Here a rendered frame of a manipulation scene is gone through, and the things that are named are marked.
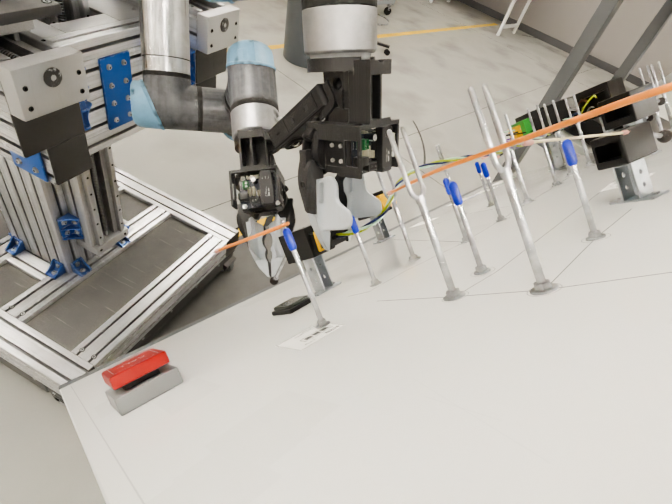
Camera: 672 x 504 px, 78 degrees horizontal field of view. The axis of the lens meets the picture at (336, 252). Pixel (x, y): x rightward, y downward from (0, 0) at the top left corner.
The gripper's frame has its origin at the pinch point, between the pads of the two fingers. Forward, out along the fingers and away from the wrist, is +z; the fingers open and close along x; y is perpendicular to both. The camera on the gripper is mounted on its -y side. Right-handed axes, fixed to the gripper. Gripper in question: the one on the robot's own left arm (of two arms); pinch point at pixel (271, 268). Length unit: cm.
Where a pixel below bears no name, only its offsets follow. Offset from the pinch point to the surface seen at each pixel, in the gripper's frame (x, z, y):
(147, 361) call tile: -6.8, 10.1, 26.3
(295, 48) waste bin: -13, -220, -269
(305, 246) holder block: 6.7, -1.1, 11.0
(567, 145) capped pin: 30.7, -3.7, 30.6
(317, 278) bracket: 7.6, 2.9, 8.2
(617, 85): 72, -33, -21
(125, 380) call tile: -8.2, 11.4, 27.4
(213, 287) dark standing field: -48, -8, -117
